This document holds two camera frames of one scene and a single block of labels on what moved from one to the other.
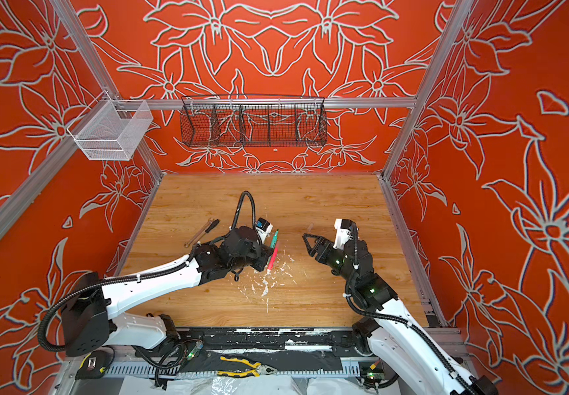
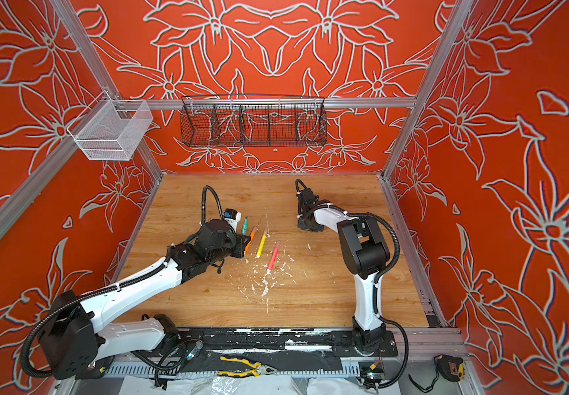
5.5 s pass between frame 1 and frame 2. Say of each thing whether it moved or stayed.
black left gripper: moved
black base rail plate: stayed
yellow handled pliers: stayed
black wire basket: stayed
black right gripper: moved
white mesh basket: stayed
